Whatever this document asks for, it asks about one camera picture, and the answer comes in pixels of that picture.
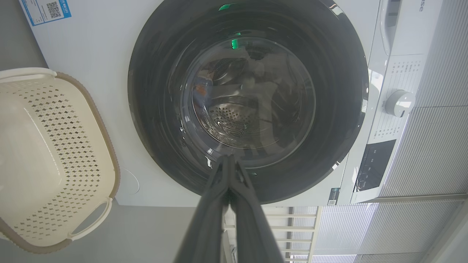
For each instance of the blue garment with bear print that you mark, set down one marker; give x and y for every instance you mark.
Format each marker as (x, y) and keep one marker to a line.
(203, 91)

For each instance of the white detergent drawer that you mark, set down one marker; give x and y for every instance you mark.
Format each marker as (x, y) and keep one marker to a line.
(409, 29)

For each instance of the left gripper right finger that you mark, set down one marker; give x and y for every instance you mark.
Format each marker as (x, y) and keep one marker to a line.
(252, 233)

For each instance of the white round control knob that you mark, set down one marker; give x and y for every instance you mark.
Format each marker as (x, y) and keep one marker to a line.
(400, 103)

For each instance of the cream perforated laundry basket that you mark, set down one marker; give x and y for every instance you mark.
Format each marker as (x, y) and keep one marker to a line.
(44, 153)

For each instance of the black glass washing machine door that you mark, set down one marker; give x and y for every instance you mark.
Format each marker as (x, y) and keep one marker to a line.
(157, 91)

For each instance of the black display panel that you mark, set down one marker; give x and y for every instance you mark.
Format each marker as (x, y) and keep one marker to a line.
(374, 164)

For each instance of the small black sticker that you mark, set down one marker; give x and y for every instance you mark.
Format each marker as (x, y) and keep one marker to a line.
(333, 197)

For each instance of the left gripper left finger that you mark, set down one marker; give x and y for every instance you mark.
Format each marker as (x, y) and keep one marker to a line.
(208, 226)

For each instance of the white washing machine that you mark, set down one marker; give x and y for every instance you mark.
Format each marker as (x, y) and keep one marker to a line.
(91, 44)

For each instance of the white metal rack frame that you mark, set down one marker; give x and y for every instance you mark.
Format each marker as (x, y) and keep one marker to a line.
(292, 228)

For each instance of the blue energy label sticker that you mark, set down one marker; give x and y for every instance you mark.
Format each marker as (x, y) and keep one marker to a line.
(40, 12)

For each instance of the round white filter cover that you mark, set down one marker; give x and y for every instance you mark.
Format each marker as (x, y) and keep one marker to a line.
(129, 180)

